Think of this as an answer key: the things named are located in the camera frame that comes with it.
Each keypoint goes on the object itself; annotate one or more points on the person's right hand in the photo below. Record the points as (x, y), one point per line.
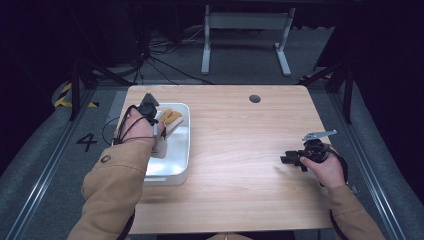
(328, 171)

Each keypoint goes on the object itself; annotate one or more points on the white plastic bin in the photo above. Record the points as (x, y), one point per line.
(176, 156)

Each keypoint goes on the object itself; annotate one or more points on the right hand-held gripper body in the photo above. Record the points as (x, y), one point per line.
(315, 149)

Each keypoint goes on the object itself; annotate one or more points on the grey metal desk frame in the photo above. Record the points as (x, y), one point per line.
(246, 20)

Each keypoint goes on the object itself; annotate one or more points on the yellow black hazard tape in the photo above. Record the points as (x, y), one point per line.
(62, 95)

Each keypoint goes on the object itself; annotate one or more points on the person's left hand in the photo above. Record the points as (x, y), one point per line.
(140, 128)

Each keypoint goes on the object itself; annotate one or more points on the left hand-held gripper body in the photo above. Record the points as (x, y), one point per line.
(147, 108)

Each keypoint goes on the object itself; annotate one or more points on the black metal stand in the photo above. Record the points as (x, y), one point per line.
(348, 93)
(75, 90)

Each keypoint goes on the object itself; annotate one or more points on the cream glove with tan fingers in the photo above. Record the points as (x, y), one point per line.
(173, 121)

